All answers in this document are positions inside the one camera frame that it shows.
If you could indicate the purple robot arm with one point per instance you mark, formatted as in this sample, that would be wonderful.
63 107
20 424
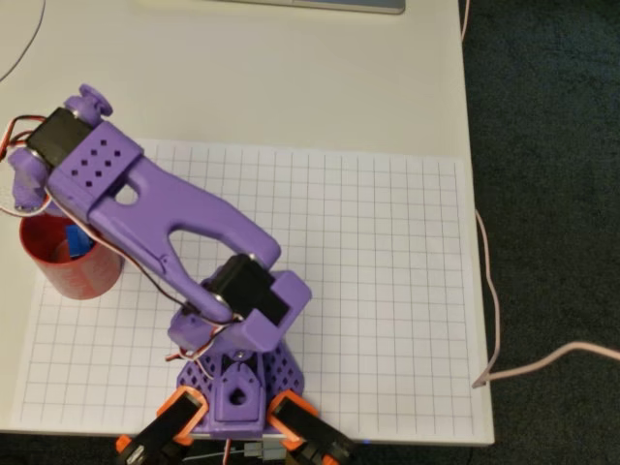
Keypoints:
194 218

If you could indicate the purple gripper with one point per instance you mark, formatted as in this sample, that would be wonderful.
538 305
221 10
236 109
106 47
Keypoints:
22 190

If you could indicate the blue toy brick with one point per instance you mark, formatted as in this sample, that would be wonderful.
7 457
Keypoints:
80 242

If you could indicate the orange black clamp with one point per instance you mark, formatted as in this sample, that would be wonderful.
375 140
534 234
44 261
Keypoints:
160 428
315 431

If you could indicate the red plastic cup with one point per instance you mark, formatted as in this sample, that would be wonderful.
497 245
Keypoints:
82 278

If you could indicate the silver laptop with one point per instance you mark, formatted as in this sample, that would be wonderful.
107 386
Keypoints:
339 5

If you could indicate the white grid paper sheet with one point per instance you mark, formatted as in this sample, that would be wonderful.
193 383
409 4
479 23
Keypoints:
387 290

